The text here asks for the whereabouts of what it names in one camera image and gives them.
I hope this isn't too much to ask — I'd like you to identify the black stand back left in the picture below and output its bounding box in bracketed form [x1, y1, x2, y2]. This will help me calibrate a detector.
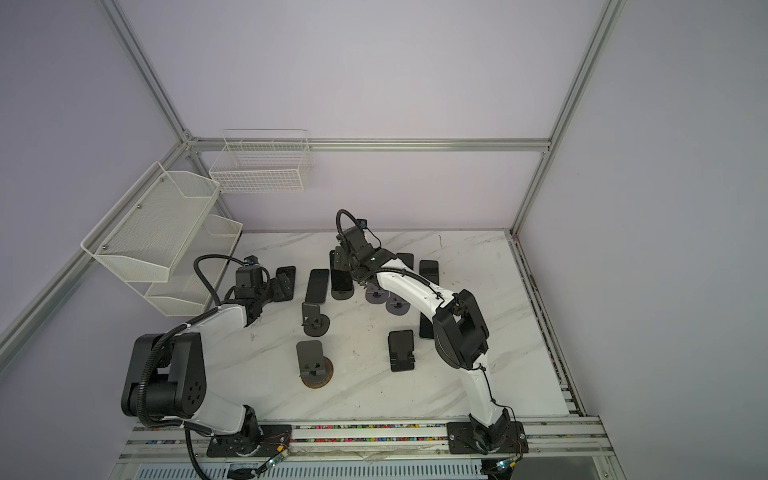
[331, 289, 354, 301]

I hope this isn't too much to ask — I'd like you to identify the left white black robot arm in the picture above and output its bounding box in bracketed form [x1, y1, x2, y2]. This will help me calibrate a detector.
[120, 264, 296, 442]

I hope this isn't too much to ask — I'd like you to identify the black folding stand front right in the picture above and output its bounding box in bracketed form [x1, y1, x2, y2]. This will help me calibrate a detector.
[388, 329, 415, 373]

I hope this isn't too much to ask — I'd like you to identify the white mesh shelf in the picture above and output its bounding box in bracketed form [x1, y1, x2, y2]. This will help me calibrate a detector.
[80, 162, 220, 283]
[142, 214, 244, 318]

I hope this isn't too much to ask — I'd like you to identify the aluminium frame back bar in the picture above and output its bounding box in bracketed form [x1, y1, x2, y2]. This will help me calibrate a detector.
[187, 138, 552, 153]

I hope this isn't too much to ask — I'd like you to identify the grey stand back centre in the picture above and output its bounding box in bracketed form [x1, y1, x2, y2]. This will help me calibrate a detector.
[365, 283, 389, 305]

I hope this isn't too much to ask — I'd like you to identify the lower white mesh shelf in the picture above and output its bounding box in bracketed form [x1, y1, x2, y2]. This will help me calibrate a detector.
[142, 214, 244, 318]

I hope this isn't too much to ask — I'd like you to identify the upper white mesh shelf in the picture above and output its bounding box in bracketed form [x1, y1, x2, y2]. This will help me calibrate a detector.
[80, 162, 220, 283]

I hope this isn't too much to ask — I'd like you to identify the left black corrugated cable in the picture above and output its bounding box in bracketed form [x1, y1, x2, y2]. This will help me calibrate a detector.
[135, 253, 247, 427]

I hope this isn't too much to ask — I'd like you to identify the grey round stand back right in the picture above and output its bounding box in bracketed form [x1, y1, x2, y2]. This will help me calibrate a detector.
[385, 293, 410, 316]

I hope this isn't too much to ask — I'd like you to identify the black round stand left middle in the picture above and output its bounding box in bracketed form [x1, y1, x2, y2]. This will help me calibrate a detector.
[302, 302, 330, 338]

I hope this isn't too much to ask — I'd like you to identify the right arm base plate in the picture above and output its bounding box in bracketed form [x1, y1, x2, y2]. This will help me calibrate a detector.
[447, 419, 529, 455]

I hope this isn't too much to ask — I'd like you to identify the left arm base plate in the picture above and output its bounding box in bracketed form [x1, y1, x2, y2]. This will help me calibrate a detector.
[206, 424, 293, 458]

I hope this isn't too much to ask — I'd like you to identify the aluminium mounting rail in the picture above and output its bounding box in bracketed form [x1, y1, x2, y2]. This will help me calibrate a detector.
[118, 417, 615, 463]

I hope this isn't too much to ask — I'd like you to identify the black phone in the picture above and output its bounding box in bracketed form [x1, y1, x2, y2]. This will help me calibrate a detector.
[273, 266, 296, 302]
[329, 250, 354, 291]
[418, 259, 440, 284]
[397, 252, 415, 270]
[304, 269, 330, 305]
[419, 314, 434, 339]

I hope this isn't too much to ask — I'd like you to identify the wooden base phone stand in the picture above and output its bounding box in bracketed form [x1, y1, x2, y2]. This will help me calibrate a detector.
[296, 340, 334, 389]

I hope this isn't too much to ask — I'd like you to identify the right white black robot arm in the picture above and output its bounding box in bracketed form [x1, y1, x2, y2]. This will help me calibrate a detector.
[336, 226, 514, 454]

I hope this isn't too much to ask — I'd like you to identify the white wire basket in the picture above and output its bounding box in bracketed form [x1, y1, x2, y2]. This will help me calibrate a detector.
[209, 129, 313, 194]

